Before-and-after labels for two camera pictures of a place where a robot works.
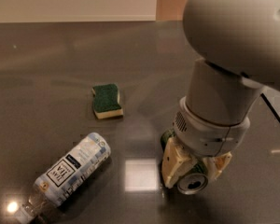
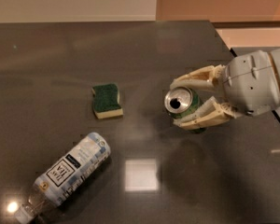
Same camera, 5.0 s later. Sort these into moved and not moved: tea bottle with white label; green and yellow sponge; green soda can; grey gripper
Moved: green soda can; grey gripper
Not moved: green and yellow sponge; tea bottle with white label
